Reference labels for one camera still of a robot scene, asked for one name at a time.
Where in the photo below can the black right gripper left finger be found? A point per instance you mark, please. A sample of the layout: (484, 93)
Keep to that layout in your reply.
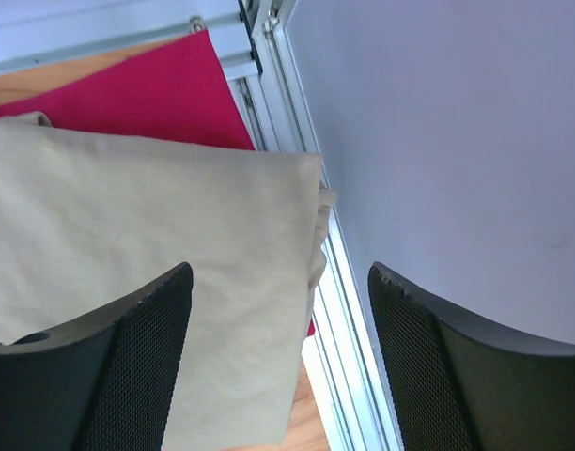
(102, 381)

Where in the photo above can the folded red t shirt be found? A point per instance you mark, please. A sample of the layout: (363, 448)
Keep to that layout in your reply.
(176, 92)

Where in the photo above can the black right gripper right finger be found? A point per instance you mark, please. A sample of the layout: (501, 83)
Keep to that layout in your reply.
(460, 381)

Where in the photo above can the beige t shirt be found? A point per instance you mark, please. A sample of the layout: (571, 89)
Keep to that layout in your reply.
(86, 218)

